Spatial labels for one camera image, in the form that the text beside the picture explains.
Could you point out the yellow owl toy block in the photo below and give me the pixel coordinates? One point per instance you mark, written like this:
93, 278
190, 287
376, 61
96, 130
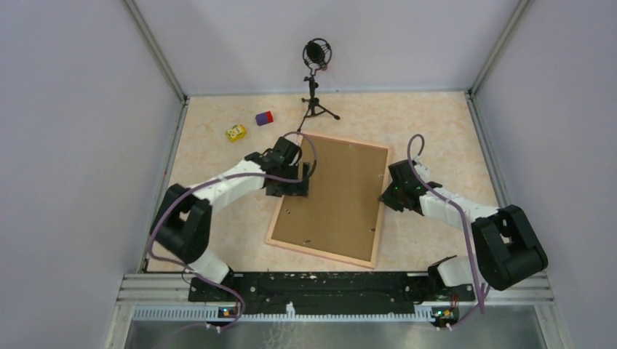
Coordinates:
235, 133

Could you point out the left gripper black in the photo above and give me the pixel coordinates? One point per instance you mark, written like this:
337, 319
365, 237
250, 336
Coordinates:
295, 189

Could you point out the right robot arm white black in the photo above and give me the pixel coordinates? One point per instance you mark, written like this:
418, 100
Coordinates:
505, 249

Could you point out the pink wooden picture frame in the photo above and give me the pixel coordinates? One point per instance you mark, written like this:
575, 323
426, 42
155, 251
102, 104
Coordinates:
318, 253

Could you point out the purple red toy block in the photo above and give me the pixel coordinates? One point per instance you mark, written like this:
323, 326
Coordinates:
264, 118

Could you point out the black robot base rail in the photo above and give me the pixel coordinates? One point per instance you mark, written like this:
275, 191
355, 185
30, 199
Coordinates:
328, 293

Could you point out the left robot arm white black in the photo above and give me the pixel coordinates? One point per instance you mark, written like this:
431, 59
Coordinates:
182, 222

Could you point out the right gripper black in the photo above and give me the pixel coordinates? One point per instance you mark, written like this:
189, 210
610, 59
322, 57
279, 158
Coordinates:
386, 198

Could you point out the black microphone on tripod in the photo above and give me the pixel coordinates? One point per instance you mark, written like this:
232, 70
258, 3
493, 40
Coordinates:
316, 54

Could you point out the brown cardboard backing board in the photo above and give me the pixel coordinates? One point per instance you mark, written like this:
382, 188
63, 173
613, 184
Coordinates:
332, 197

